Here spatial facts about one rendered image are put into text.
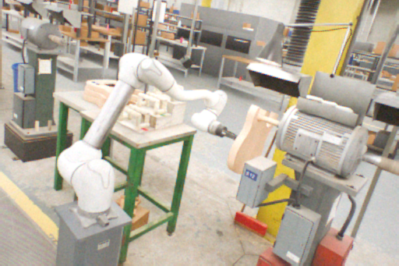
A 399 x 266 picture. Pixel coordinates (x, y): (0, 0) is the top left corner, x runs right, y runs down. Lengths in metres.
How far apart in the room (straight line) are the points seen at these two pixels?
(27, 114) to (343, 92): 2.93
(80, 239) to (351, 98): 1.41
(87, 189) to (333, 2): 2.05
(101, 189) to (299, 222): 0.94
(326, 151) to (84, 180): 1.12
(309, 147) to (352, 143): 0.18
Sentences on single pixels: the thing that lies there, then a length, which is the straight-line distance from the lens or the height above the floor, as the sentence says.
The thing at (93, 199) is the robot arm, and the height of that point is 0.83.
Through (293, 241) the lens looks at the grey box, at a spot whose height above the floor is 0.79.
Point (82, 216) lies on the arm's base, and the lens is 1.67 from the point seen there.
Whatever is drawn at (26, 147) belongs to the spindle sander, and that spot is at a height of 0.16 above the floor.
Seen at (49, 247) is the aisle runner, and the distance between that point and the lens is 2.63.
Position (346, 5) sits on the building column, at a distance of 2.60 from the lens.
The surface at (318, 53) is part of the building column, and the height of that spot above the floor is 1.63.
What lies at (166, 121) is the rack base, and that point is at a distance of 2.26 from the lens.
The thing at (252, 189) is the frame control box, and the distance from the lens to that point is 1.53.
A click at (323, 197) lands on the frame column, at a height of 1.02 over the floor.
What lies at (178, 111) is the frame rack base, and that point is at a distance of 2.34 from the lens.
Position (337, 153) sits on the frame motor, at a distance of 1.58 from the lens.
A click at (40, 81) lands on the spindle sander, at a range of 3.62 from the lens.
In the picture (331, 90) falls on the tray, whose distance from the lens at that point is 1.75.
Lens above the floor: 1.71
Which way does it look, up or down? 17 degrees down
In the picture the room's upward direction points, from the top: 11 degrees clockwise
